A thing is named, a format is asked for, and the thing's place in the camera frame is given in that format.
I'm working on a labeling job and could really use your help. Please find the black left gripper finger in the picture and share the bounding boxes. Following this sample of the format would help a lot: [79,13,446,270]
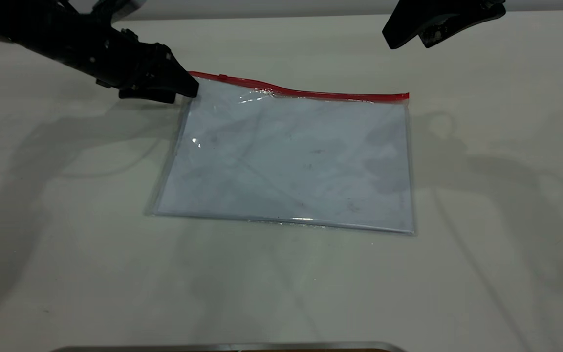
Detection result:
[156,46,199,99]
[119,89,176,105]

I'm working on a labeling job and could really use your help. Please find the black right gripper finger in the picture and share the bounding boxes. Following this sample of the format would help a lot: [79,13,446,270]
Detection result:
[382,0,439,50]
[419,0,507,49]

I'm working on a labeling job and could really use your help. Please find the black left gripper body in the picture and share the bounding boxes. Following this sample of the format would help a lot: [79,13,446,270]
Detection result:
[84,24,173,92]

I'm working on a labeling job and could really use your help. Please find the clear plastic zip bag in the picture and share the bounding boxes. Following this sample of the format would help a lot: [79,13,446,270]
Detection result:
[145,71,415,236]

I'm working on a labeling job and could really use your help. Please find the grey metal bar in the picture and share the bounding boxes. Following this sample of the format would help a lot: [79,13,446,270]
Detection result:
[49,341,407,352]

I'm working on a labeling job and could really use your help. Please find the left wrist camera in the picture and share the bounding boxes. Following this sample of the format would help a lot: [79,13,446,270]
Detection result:
[91,0,146,23]

